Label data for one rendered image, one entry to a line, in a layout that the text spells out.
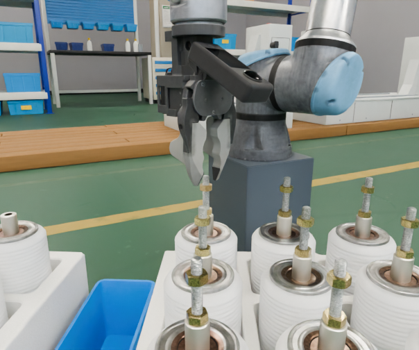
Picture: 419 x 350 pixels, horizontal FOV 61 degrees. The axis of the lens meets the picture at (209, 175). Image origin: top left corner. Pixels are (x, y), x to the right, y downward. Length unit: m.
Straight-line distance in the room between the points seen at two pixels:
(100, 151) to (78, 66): 6.50
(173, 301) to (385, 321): 0.24
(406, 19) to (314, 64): 5.94
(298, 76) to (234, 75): 0.31
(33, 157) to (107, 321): 1.41
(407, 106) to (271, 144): 2.98
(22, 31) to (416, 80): 4.15
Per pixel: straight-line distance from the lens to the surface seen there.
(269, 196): 0.79
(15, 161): 2.05
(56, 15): 6.12
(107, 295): 0.72
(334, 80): 0.68
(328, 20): 0.74
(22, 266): 0.60
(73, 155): 2.06
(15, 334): 0.53
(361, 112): 3.25
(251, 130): 0.79
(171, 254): 0.64
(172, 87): 0.50
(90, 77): 8.54
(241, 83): 0.42
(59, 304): 0.62
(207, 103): 0.48
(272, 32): 2.68
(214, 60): 0.45
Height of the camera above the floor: 0.49
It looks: 16 degrees down
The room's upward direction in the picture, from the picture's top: straight up
